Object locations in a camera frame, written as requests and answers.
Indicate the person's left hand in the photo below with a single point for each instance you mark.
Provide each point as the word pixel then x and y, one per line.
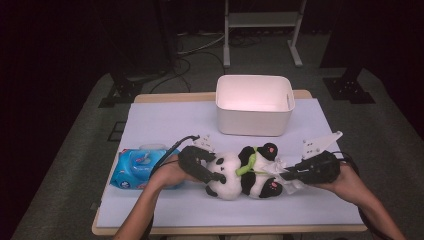
pixel 170 176

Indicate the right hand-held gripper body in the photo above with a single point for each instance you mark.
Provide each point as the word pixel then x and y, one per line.
pixel 321 168

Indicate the black stand base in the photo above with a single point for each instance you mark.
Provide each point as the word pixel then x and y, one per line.
pixel 123 91
pixel 348 90

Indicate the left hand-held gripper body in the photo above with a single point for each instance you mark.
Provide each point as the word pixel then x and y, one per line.
pixel 190 158

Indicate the black floor frame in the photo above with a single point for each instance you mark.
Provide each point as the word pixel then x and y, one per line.
pixel 116 140

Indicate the panda plush toy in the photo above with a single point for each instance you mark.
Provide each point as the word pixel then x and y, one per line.
pixel 230 186

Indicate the white plastic bin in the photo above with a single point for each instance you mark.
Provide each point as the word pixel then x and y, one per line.
pixel 253 120

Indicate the person's right hand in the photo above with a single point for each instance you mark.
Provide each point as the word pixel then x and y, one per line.
pixel 348 186

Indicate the pale lavender table mat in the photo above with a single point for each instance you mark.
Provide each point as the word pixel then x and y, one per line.
pixel 200 210

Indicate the white metal stand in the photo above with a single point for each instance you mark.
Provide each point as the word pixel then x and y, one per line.
pixel 263 20

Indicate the blue wet wipes pack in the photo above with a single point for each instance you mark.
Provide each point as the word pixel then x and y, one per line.
pixel 133 170

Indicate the white wet wipe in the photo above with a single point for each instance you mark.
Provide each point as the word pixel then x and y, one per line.
pixel 293 186

